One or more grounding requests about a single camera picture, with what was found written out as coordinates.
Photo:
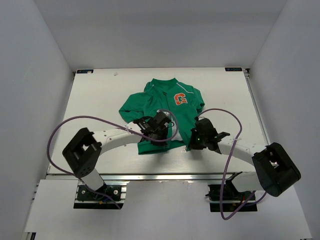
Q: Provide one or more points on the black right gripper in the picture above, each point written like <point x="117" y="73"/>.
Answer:
<point x="193" y="145"/>

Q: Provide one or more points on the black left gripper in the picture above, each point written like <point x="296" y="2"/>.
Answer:
<point x="158" y="143"/>

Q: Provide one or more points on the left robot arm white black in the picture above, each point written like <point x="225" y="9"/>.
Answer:
<point x="84" y="149"/>

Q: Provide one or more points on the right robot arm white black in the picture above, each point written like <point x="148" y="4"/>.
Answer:
<point x="274" y="172"/>

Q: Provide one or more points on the blue label sticker right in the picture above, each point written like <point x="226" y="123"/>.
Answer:
<point x="233" y="69"/>

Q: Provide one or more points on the blue label sticker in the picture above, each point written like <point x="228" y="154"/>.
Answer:
<point x="233" y="69"/>
<point x="84" y="71"/>

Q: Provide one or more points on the blue label sticker left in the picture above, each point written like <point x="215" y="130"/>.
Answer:
<point x="84" y="71"/>

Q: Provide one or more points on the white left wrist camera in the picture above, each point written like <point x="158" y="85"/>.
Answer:
<point x="168" y="114"/>

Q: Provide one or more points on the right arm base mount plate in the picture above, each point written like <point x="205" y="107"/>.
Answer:
<point x="231" y="199"/>

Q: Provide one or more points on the aluminium table front rail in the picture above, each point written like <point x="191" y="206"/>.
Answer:
<point x="162" y="177"/>

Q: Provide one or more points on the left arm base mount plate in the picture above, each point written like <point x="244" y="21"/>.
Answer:
<point x="112" y="198"/>

